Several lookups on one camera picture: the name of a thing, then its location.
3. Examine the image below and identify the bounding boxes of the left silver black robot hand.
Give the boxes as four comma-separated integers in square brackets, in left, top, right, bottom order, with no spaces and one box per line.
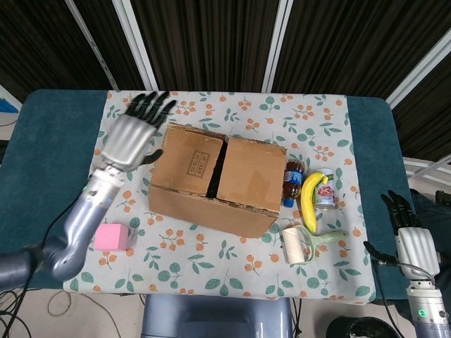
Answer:
[100,90,178,173]

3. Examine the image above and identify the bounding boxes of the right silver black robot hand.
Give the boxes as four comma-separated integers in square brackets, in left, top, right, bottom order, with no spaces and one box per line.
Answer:
[362,189,441,279]

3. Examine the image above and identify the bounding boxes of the brown cardboard box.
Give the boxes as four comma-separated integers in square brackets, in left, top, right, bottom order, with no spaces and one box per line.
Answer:
[147,122,288,239]

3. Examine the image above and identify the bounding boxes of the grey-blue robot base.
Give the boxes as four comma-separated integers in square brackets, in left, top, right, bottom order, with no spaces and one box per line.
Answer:
[140,294,295,338]

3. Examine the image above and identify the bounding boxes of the dark cloth-covered object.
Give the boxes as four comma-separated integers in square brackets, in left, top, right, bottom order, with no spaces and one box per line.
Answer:
[410,188,451,268]

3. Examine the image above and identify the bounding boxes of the teal table cover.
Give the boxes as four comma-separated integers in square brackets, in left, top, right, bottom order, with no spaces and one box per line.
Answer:
[0,88,433,302]

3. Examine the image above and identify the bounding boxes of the black waste bin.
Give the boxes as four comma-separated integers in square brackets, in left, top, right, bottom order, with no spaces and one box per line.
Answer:
[326,315,401,338]

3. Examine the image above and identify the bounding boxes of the pink foam cube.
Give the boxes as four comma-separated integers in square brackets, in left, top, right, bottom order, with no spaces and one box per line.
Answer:
[94,223,130,252]

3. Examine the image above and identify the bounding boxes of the white can red fruit print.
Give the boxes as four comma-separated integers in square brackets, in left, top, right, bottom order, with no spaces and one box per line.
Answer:
[312,168,335,211]

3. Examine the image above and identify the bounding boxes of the yellow banana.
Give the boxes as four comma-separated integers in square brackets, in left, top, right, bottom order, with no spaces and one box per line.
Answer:
[300,172,329,234]

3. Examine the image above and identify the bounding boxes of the green lint roller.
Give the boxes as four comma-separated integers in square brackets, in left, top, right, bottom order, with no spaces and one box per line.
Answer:
[281,226,348,265]

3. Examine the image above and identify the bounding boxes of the blue and white object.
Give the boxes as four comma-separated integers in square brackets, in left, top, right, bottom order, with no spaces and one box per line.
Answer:
[0,84,22,115]

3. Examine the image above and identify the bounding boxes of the brown drink bottle blue label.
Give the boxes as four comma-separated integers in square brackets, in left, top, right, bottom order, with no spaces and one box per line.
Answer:
[283,160,305,208]

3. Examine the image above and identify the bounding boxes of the floral leaf print tablecloth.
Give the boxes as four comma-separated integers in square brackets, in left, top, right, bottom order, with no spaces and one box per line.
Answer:
[62,90,376,304]

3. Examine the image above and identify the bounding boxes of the right hand black cable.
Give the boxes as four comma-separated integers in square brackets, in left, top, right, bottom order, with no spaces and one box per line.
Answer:
[376,259,436,338]

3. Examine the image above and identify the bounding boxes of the white metal rail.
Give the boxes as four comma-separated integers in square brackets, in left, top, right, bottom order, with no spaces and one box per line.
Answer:
[403,156,451,184]

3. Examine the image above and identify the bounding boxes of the white window frame bar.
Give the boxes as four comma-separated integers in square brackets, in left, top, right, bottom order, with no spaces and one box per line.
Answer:
[112,0,159,92]
[65,0,119,91]
[385,35,451,108]
[262,0,294,94]

